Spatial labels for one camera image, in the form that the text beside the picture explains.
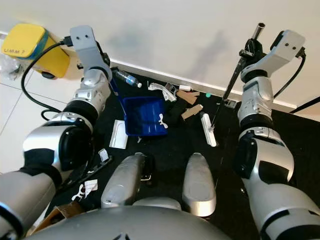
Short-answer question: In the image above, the white-headed broom with black handle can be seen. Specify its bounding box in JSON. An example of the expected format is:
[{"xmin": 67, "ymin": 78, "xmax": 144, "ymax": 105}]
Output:
[{"xmin": 200, "ymin": 22, "xmax": 267, "ymax": 148}]

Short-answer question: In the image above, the black floor strip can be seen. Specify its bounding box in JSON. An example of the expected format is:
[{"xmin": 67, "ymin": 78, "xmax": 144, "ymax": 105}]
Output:
[{"xmin": 289, "ymin": 96, "xmax": 320, "ymax": 115}]

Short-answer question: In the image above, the black floor mat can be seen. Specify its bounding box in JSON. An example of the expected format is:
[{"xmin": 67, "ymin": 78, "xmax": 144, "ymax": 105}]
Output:
[{"xmin": 47, "ymin": 74, "xmax": 320, "ymax": 240}]

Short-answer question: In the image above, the clear plastic bottle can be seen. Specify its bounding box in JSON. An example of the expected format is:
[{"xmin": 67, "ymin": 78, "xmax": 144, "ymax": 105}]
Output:
[{"xmin": 114, "ymin": 70, "xmax": 143, "ymax": 89}]

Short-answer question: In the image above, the crumpled white paper wrapper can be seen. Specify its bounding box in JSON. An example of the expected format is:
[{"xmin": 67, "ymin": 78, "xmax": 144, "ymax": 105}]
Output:
[{"xmin": 148, "ymin": 81, "xmax": 179, "ymax": 103}]

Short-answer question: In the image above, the clear plastic bag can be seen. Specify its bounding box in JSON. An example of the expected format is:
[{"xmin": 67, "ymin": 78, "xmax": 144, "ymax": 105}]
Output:
[{"xmin": 0, "ymin": 53, "xmax": 27, "ymax": 82}]

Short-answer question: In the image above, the dark grey plastic clip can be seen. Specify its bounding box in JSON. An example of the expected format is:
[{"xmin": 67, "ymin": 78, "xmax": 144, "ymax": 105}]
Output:
[{"xmin": 166, "ymin": 82, "xmax": 179, "ymax": 97}]

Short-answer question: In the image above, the white paper tray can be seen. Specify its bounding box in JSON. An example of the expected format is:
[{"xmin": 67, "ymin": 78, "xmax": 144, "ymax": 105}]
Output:
[{"xmin": 108, "ymin": 120, "xmax": 129, "ymax": 150}]

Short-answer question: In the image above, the small white plastic scrap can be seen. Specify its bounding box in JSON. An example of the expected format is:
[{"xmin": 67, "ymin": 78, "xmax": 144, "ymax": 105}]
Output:
[{"xmin": 157, "ymin": 114, "xmax": 168, "ymax": 129}]

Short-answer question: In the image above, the yellow pedal bin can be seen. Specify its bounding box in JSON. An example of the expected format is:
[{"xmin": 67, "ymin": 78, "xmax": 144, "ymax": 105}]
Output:
[{"xmin": 2, "ymin": 22, "xmax": 71, "ymax": 80}]

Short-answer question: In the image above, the silver left robot leg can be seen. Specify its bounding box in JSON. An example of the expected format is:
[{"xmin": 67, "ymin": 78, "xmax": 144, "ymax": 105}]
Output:
[{"xmin": 100, "ymin": 152, "xmax": 144, "ymax": 209}]

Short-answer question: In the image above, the silver robot leg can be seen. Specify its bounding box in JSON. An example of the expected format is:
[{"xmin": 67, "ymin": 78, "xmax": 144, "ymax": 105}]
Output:
[
  {"xmin": 182, "ymin": 152, "xmax": 217, "ymax": 217},
  {"xmin": 100, "ymin": 152, "xmax": 144, "ymax": 209}
]

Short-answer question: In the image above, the torn white paper scrap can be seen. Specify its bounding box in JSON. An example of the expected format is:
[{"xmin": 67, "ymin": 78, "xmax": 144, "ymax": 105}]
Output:
[{"xmin": 72, "ymin": 179, "xmax": 99, "ymax": 202}]

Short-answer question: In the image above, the silver right robot leg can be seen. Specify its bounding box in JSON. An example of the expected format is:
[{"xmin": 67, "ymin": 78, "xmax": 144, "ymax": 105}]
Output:
[{"xmin": 182, "ymin": 152, "xmax": 217, "ymax": 217}]

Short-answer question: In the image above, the grey robot torso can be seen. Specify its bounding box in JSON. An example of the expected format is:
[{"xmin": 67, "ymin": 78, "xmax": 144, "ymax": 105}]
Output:
[{"xmin": 24, "ymin": 205, "xmax": 232, "ymax": 240}]

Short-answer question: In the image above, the open brown cardboard box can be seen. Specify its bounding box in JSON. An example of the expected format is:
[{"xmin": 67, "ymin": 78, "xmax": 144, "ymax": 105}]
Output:
[{"xmin": 31, "ymin": 207, "xmax": 77, "ymax": 237}]

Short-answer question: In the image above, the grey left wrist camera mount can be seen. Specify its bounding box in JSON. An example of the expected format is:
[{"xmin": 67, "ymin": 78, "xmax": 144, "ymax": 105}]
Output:
[{"xmin": 69, "ymin": 25, "xmax": 114, "ymax": 77}]

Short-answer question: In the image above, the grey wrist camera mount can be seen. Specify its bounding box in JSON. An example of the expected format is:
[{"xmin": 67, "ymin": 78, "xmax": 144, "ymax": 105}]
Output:
[
  {"xmin": 69, "ymin": 25, "xmax": 114, "ymax": 77},
  {"xmin": 270, "ymin": 30, "xmax": 307, "ymax": 72}
]

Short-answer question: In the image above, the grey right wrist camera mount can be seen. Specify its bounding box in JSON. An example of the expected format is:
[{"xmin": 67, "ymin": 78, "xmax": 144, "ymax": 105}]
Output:
[{"xmin": 270, "ymin": 30, "xmax": 307, "ymax": 72}]

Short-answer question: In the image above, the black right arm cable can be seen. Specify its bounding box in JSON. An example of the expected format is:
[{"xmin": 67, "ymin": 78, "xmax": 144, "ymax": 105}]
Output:
[{"xmin": 274, "ymin": 46, "xmax": 307, "ymax": 99}]

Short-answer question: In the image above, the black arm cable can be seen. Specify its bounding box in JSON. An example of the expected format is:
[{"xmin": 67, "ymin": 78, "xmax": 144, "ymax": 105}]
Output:
[
  {"xmin": 274, "ymin": 46, "xmax": 307, "ymax": 99},
  {"xmin": 21, "ymin": 36, "xmax": 77, "ymax": 122}
]

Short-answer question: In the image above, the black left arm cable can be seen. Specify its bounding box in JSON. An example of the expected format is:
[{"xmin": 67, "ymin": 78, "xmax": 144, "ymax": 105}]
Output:
[{"xmin": 21, "ymin": 36, "xmax": 77, "ymax": 122}]

